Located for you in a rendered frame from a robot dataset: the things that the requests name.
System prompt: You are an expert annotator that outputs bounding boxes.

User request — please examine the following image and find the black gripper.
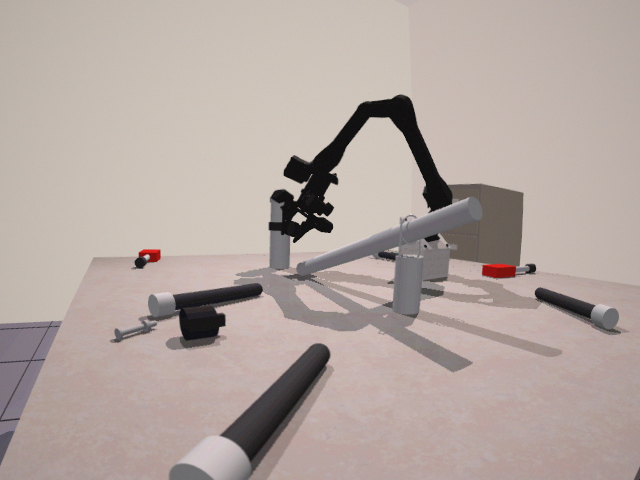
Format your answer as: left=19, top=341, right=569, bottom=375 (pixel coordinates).
left=271, top=185, right=333, bottom=243

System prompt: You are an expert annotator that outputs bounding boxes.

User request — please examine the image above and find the black rod with white end cap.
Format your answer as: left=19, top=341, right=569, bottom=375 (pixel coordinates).
left=148, top=283, right=263, bottom=318
left=372, top=251, right=398, bottom=261
left=169, top=343, right=331, bottom=480
left=535, top=287, right=619, bottom=329

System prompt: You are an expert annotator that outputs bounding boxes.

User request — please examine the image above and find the grey bolt with nut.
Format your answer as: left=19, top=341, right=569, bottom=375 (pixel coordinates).
left=114, top=320, right=157, bottom=340

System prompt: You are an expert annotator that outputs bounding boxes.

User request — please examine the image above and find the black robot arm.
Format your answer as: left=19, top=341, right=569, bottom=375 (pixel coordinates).
left=284, top=94, right=453, bottom=216

